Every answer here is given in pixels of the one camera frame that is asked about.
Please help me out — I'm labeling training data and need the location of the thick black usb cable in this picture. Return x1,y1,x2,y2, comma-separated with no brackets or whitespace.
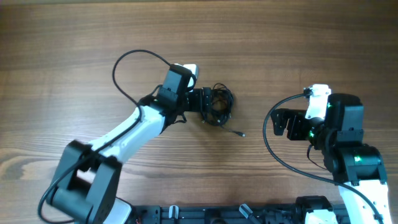
201,82,246,138

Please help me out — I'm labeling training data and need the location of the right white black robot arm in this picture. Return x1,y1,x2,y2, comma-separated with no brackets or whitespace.
264,90,392,223

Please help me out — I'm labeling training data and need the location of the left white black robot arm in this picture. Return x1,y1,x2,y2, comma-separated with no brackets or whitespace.
39,63,203,223

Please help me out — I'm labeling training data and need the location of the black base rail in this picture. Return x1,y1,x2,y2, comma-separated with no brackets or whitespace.
135,203,304,224

